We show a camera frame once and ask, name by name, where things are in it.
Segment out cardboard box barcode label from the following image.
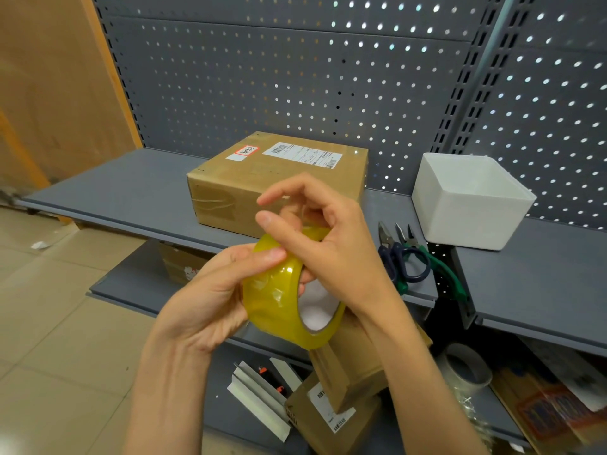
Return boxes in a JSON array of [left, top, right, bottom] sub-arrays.
[[284, 372, 383, 455]]

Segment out white plastic bin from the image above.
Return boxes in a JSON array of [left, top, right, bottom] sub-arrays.
[[411, 152, 537, 252]]

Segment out brown cardboard box white labels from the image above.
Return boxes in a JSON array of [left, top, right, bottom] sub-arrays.
[[186, 131, 369, 240]]

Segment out crumpled clear plastic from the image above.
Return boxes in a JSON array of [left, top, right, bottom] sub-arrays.
[[455, 388, 494, 451]]

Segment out person's right hand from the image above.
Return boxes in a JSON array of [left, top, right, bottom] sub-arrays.
[[255, 173, 404, 327]]

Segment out white tape roll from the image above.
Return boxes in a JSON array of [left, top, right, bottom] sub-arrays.
[[436, 343, 494, 394]]

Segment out cardboard box red lettering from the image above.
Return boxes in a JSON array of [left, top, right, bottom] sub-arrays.
[[308, 310, 433, 415]]

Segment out grey slotted upright post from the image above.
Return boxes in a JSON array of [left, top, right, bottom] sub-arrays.
[[429, 0, 539, 155], [90, 0, 145, 149]]

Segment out grey perforated back panel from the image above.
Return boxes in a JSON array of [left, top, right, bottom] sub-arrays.
[[462, 0, 607, 232], [92, 0, 501, 195]]

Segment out green handled needle-nose pliers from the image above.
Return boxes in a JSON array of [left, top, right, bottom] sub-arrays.
[[393, 223, 470, 304]]

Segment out yellow tape roll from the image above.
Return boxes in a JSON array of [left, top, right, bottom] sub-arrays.
[[242, 226, 347, 351]]

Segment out cardboard box red blue print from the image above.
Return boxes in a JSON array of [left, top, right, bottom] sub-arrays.
[[491, 362, 607, 455]]

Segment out brown wooden panel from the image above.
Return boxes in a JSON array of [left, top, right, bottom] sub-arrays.
[[0, 0, 142, 204]]

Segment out person's left hand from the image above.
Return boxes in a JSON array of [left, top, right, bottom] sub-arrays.
[[142, 243, 316, 356]]

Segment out white flat strips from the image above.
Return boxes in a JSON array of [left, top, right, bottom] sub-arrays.
[[226, 357, 304, 444]]

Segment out cardboard box torn white sticker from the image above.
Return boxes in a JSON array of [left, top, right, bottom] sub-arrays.
[[157, 243, 212, 288]]

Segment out person's left forearm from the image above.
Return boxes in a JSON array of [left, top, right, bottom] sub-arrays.
[[122, 341, 214, 455]]

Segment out black scissors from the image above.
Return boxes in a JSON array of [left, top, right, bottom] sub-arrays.
[[377, 221, 432, 285]]

